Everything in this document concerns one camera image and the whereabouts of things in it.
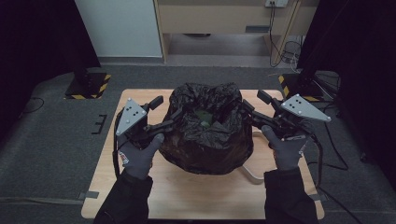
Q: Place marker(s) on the white cabinet panel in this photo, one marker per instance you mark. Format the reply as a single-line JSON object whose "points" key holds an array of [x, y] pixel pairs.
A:
{"points": [[120, 28]]}

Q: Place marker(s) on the person's left hand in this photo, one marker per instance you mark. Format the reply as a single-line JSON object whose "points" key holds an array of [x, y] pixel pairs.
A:
{"points": [[138, 161]]}

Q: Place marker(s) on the wall power outlet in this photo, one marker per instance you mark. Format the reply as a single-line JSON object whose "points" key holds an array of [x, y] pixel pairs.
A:
{"points": [[276, 2]]}

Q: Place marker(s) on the grey tape strip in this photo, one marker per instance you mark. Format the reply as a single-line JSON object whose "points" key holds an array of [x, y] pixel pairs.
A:
{"points": [[88, 195], [319, 197]]}

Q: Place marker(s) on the black stand base striped edge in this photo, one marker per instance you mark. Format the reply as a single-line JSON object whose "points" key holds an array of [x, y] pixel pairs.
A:
{"points": [[291, 84], [88, 87]]}

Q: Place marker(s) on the black trash bag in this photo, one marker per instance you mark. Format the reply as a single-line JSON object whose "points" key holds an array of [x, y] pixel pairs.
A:
{"points": [[202, 149]]}

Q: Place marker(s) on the light wooden desk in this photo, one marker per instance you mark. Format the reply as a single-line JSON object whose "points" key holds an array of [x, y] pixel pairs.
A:
{"points": [[218, 18]]}

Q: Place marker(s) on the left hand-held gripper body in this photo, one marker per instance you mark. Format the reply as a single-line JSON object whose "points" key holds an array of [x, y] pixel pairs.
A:
{"points": [[130, 115]]}

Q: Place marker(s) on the green scrap in bag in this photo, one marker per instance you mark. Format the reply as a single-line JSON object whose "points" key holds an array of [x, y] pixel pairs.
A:
{"points": [[205, 117]]}

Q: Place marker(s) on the person's right hand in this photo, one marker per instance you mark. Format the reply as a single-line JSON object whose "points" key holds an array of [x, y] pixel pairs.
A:
{"points": [[286, 154]]}

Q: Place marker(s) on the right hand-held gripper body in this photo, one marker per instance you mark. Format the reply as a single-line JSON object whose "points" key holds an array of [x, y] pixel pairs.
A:
{"points": [[303, 109]]}

